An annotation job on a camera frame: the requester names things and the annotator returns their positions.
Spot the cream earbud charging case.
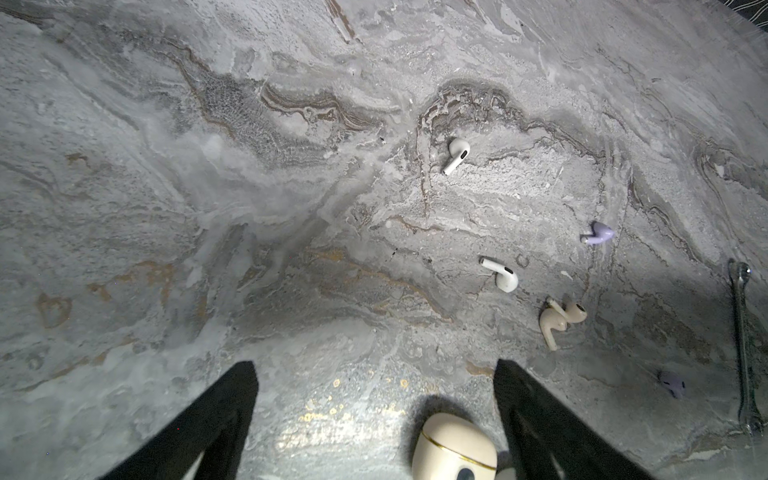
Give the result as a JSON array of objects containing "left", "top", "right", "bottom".
[{"left": 411, "top": 413, "right": 497, "bottom": 480}]

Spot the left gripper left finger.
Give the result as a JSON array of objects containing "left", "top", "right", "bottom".
[{"left": 104, "top": 361, "right": 258, "bottom": 479}]

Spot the white earbud near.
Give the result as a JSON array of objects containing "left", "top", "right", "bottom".
[{"left": 480, "top": 257, "right": 519, "bottom": 293}]

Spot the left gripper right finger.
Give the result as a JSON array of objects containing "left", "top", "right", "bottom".
[{"left": 493, "top": 359, "right": 652, "bottom": 479}]

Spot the white earbud far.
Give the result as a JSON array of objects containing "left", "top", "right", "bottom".
[{"left": 442, "top": 138, "right": 471, "bottom": 176}]

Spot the white earbud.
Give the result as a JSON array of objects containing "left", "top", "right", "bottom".
[
  {"left": 442, "top": 138, "right": 471, "bottom": 176},
  {"left": 480, "top": 257, "right": 519, "bottom": 293}
]

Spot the silver combination wrench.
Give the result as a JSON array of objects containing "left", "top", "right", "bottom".
[{"left": 728, "top": 259, "right": 764, "bottom": 438}]

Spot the cream earbud pair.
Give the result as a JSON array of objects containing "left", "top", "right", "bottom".
[{"left": 539, "top": 297, "right": 587, "bottom": 351}]

